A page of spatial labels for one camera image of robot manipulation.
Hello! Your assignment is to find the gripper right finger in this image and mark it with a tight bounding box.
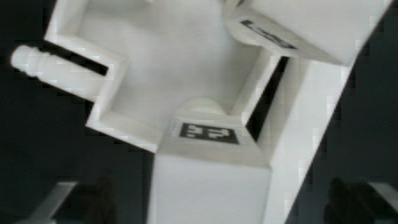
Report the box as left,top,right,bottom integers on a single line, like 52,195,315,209
324,178,398,224

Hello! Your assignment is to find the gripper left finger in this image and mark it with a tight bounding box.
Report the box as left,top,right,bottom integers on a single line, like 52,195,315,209
16,178,118,224

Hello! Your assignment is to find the white chair leg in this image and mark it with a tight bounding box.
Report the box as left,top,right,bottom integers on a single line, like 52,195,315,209
224,0,393,66
148,98,271,224

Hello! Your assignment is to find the white chair seat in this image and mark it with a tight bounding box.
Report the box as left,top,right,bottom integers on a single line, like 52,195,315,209
11,0,350,224

